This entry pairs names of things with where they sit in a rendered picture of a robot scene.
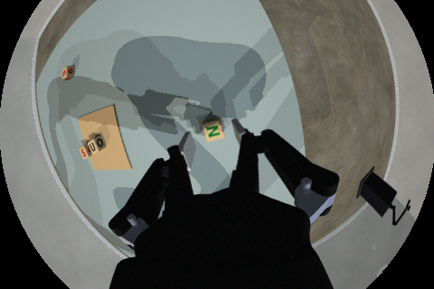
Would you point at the tan flat mat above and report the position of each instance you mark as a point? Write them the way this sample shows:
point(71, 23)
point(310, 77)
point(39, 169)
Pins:
point(104, 122)

